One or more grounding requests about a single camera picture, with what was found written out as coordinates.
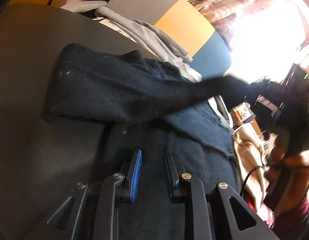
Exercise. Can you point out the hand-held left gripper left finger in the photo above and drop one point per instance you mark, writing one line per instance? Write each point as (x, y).
(135, 177)

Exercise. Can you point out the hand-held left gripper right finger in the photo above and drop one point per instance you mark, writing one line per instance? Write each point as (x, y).
(169, 177)

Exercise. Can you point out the black knit sweater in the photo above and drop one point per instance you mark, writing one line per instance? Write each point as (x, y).
(107, 92)

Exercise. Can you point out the person's right hand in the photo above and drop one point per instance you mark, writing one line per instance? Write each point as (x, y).
(287, 160)

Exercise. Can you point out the cluttered wooden desk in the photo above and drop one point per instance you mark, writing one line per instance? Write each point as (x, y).
(242, 112)

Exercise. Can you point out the beige knit sweater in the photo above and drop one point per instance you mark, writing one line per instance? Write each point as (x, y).
(249, 150)

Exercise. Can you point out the red garment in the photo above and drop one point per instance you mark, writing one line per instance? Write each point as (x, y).
(252, 203)

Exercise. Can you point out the patterned curtain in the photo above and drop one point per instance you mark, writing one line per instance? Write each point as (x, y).
(219, 10)

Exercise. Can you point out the grey yellow blue chair back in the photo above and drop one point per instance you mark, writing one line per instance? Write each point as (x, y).
(189, 30)

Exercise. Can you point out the grey hooded garment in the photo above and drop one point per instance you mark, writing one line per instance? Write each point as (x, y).
(144, 35)

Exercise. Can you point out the white pillow dark piping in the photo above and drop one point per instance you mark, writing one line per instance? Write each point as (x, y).
(112, 26)

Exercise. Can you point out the grey metal rail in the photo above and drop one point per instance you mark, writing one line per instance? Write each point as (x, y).
(223, 110)

